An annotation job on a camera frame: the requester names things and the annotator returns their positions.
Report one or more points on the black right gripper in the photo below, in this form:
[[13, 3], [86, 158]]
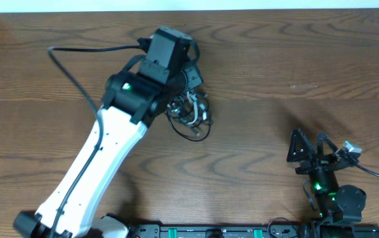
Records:
[[317, 162]]

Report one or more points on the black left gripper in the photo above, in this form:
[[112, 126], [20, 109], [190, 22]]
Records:
[[189, 78]]

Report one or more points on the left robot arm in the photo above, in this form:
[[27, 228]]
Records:
[[131, 103]]

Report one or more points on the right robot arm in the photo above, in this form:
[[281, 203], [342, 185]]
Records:
[[340, 206]]

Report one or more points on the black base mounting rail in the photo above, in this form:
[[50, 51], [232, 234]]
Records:
[[279, 230]]

